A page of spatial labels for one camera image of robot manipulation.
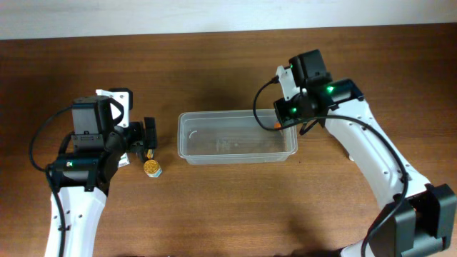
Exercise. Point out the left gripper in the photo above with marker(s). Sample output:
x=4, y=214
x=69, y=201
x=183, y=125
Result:
x=148, y=132

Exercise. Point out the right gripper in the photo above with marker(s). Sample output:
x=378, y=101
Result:
x=282, y=112

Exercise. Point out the dark bottle white cap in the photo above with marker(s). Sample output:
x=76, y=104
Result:
x=149, y=154

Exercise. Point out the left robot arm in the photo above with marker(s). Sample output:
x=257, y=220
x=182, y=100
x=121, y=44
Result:
x=87, y=160

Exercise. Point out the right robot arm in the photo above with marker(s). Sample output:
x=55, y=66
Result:
x=416, y=217

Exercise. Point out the clear plastic container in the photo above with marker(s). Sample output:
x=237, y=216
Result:
x=230, y=137

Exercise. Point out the small jar gold lid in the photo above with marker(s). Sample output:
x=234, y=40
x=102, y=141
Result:
x=152, y=168

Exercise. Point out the white Panadol box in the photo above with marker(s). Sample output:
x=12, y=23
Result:
x=124, y=161

